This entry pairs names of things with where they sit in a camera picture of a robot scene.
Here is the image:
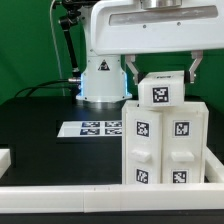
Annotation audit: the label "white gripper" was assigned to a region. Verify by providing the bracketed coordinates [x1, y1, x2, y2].
[91, 0, 224, 84]

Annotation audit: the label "white cabinet top block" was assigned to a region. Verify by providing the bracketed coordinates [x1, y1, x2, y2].
[138, 71, 185, 107]

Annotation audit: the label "white cabinet body box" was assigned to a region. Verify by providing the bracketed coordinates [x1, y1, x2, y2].
[122, 101, 209, 184]

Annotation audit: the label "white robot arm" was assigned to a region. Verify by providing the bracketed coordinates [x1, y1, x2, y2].
[78, 0, 224, 103]

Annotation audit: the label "white left fence piece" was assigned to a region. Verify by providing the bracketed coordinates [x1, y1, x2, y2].
[0, 149, 11, 178]

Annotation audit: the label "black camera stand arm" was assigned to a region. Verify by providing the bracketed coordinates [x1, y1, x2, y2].
[56, 0, 99, 77]

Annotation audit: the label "white cable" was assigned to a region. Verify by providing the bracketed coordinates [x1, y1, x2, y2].
[49, 0, 66, 97]

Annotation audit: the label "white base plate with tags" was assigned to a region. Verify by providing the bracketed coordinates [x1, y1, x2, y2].
[58, 120, 122, 138]

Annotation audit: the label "white right fence rail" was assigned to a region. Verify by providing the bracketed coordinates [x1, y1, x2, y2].
[205, 148, 224, 183]

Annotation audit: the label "white fence rail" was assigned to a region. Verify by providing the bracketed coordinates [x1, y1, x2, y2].
[0, 183, 224, 214]
[205, 148, 224, 183]

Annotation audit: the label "black cables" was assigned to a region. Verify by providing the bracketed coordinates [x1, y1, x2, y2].
[13, 77, 82, 98]

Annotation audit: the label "white front fence rail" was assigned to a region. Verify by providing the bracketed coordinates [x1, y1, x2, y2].
[0, 183, 224, 214]

